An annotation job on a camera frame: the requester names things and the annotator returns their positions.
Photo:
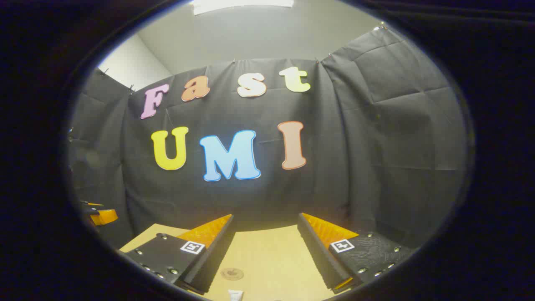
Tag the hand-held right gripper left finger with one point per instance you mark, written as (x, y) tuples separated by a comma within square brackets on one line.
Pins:
[(217, 251)]

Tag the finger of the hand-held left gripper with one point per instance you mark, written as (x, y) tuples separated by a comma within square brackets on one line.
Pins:
[(104, 216)]

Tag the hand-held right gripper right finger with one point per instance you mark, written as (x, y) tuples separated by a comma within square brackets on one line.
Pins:
[(317, 251)]

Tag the round wooden coaster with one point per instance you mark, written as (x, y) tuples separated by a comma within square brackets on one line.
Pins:
[(232, 274)]

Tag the white toothpaste tube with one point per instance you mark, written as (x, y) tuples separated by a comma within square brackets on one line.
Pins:
[(235, 296)]

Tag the light wooden desktop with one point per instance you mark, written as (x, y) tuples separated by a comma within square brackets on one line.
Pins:
[(267, 259)]

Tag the black backdrop cloth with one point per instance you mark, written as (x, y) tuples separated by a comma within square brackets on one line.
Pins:
[(376, 146)]

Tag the ceiling light panel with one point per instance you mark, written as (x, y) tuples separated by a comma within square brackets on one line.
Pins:
[(242, 6)]

